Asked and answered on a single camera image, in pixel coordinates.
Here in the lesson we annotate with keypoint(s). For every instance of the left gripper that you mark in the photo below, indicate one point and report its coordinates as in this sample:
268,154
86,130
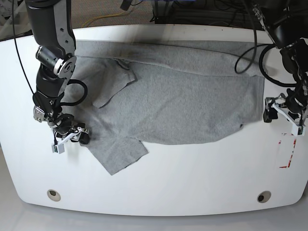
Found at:
294,111

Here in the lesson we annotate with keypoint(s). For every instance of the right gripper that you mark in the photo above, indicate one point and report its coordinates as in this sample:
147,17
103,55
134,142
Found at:
79,131

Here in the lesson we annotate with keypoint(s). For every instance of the grey T-shirt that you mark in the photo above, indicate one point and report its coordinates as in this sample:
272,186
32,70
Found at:
181,92

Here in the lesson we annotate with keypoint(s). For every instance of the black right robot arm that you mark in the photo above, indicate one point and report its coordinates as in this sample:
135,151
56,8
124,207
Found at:
51,26

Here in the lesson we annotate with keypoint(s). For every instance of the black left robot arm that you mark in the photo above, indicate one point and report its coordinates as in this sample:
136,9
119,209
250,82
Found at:
286,24

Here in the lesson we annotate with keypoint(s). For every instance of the red tape rectangle marking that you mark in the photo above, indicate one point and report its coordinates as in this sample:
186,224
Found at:
285,150

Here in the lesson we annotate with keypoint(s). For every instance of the left table grommet hole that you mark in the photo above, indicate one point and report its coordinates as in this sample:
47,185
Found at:
54,195

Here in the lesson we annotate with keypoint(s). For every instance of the table grommet hole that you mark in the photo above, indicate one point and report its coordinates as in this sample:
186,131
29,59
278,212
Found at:
264,196
54,195

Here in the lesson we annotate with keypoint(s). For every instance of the right table grommet hole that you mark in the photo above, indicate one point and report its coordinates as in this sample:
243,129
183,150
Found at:
264,196

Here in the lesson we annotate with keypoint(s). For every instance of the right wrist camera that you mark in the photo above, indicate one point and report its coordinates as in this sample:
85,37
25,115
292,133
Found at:
58,148

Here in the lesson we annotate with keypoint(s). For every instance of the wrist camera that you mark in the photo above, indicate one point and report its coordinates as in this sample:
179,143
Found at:
298,130
58,148

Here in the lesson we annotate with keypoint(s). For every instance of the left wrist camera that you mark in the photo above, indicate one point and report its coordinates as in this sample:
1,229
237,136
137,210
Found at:
298,130

